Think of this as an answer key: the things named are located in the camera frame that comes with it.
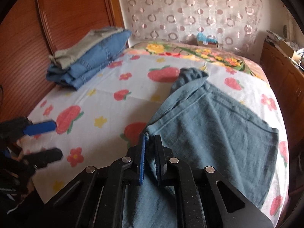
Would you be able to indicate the folded grey-green garment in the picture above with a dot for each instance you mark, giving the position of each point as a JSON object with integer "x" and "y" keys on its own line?
{"x": 65, "y": 57}

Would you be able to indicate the blue item on box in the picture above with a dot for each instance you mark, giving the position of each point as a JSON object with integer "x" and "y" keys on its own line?
{"x": 206, "y": 41}

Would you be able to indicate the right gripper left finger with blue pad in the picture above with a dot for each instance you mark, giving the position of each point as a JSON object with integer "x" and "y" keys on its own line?
{"x": 137, "y": 155}

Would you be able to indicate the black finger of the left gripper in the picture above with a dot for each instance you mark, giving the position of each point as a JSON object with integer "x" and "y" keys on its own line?
{"x": 43, "y": 158}

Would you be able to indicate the folded blue jeans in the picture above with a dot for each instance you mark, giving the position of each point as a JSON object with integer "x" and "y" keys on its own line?
{"x": 87, "y": 66}

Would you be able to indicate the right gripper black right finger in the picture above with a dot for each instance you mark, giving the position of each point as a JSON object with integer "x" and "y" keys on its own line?
{"x": 161, "y": 155}

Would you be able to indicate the cardboard box on sideboard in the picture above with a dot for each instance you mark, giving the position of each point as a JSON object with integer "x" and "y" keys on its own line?
{"x": 291, "y": 53}

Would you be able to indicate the pink floral bedspread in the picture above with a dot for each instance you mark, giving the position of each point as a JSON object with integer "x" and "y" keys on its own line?
{"x": 199, "y": 53}

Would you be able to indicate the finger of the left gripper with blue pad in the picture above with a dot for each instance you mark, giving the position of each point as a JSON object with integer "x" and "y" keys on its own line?
{"x": 40, "y": 128}

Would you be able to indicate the pink circle pattern curtain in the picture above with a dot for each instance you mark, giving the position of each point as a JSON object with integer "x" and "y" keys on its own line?
{"x": 234, "y": 24}

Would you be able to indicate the wooden sideboard cabinet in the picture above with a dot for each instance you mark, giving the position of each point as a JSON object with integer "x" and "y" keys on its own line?
{"x": 286, "y": 80}

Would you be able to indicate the teal grey shorts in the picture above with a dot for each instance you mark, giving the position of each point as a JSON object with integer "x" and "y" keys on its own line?
{"x": 204, "y": 126}

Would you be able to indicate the white fruit flower blanket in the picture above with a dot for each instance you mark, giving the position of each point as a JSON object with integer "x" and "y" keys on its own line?
{"x": 100, "y": 121}

